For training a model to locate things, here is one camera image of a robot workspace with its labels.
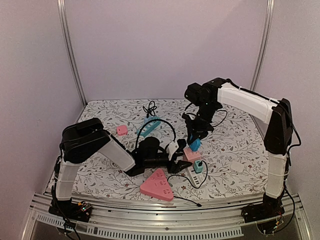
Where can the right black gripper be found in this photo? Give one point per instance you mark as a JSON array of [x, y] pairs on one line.
[[197, 131]]

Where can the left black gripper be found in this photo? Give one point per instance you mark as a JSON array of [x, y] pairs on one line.
[[175, 168]]

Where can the pink cube socket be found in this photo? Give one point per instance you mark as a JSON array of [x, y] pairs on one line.
[[191, 156]]

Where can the teal small adapter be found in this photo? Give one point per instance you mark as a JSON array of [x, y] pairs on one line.
[[198, 166]]

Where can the blue plug adapter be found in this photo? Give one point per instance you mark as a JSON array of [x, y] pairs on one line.
[[194, 143]]

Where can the white power strip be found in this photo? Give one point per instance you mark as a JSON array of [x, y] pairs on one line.
[[196, 179]]

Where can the pink power strip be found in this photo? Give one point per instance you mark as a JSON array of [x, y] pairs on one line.
[[157, 186]]

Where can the teal power strip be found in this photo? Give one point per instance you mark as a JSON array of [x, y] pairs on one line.
[[150, 127]]

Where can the light blue charger plug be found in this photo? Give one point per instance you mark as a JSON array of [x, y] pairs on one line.
[[148, 120]]

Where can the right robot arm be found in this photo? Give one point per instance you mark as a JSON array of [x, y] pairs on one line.
[[276, 114]]

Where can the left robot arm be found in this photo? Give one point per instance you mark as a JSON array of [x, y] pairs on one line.
[[82, 140]]

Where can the pink flat plug adapter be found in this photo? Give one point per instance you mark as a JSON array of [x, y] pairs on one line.
[[122, 130]]

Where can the floral table mat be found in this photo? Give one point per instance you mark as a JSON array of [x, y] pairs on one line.
[[235, 139]]

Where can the white square adapter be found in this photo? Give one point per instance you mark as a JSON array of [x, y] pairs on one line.
[[237, 166]]

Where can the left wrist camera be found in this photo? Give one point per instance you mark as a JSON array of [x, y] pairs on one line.
[[175, 146]]

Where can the aluminium front rail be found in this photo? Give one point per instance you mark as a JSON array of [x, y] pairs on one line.
[[214, 219]]

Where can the right aluminium frame post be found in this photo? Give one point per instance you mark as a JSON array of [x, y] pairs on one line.
[[263, 43]]

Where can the aluminium frame post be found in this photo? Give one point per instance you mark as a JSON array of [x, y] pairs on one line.
[[263, 43], [61, 6]]

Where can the left aluminium frame post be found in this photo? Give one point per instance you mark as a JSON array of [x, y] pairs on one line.
[[61, 6]]

